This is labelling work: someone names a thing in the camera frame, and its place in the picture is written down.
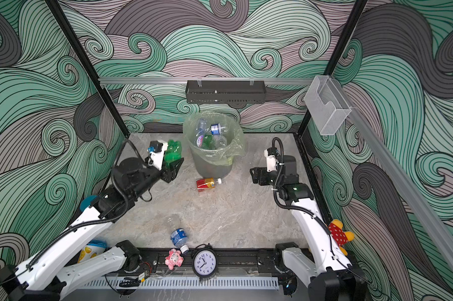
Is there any green Sprite bottle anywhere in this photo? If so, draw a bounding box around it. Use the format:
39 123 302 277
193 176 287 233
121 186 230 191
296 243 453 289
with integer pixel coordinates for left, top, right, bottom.
164 139 182 164

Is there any crushed bottle blue label front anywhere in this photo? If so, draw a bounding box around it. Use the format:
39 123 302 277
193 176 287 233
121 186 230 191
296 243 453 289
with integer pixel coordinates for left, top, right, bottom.
167 214 190 254

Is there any green bottle yellow cap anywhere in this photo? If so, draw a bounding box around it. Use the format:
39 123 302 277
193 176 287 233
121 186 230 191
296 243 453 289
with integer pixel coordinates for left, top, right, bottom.
201 135 215 150

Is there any long clear bottle white cap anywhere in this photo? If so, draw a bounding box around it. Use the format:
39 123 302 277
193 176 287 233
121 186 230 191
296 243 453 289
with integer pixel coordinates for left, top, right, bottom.
195 118 207 148

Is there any clear bottle blue cap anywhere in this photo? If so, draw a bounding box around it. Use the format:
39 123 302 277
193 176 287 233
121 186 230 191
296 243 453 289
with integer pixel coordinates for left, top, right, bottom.
213 135 228 149
210 123 229 135

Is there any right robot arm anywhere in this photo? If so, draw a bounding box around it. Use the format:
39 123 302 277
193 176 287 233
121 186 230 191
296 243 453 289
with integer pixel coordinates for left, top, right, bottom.
250 168 368 300

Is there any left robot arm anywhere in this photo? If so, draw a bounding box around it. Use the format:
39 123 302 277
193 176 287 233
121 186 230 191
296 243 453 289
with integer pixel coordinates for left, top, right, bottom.
0 140 184 300

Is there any mesh waste bin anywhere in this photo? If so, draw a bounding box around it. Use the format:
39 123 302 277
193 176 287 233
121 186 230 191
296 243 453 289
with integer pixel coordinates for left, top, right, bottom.
183 112 245 179

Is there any red yellow label bottle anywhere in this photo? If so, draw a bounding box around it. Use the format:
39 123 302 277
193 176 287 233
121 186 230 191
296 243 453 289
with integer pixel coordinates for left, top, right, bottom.
196 178 223 192

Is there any pink plush toy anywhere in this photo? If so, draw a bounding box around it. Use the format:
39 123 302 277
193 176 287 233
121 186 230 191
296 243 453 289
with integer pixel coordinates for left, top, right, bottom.
165 249 184 270

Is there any teal round lid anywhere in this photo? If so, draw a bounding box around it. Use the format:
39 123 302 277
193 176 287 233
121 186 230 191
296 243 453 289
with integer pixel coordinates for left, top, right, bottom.
79 195 97 212

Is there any black alarm clock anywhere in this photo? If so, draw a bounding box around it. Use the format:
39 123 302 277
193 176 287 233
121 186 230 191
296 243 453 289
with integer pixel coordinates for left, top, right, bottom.
191 244 218 282

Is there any yellow duck toy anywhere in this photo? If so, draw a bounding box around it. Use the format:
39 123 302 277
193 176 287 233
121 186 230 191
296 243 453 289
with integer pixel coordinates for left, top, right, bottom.
328 219 355 256

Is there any yellow printed cup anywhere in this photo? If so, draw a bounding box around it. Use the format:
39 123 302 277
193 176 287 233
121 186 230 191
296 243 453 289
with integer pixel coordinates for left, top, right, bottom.
77 240 107 263

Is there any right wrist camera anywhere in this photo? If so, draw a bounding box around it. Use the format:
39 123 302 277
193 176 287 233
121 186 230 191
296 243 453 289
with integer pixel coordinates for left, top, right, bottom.
264 147 280 173

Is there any black wall shelf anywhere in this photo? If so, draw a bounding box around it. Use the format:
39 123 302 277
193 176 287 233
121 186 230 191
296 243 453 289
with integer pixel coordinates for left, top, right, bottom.
185 80 267 105

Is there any clear acrylic wall holder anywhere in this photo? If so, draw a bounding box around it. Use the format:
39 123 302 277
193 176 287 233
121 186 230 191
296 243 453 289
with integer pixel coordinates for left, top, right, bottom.
304 75 351 136

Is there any white slotted cable duct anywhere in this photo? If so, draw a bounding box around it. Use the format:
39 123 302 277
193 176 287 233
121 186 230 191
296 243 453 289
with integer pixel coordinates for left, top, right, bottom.
83 276 280 291

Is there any aluminium wall rail back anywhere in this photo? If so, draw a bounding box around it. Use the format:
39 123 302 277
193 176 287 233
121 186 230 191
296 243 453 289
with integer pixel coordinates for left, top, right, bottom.
98 77 314 86

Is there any aluminium wall rail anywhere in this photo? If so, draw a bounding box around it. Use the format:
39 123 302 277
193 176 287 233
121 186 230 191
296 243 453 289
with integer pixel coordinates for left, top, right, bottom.
329 77 453 290
98 77 314 86

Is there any aluminium wall rail right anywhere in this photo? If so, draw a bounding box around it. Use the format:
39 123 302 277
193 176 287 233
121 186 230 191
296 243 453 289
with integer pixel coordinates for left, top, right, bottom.
329 77 453 290

